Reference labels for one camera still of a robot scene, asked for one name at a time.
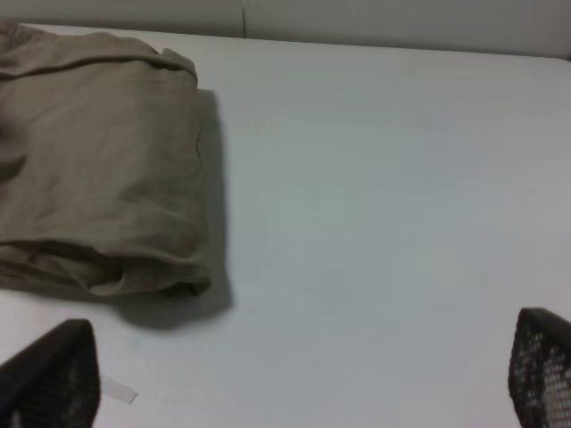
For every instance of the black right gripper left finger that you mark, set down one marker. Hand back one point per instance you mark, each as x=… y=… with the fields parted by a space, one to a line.
x=54 y=381

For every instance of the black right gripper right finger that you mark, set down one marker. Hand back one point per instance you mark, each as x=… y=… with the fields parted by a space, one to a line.
x=539 y=369

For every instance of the khaki shorts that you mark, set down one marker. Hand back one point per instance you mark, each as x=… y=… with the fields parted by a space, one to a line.
x=101 y=175

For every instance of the clear tape strip front right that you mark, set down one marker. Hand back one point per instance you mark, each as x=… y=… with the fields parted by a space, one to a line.
x=116 y=390

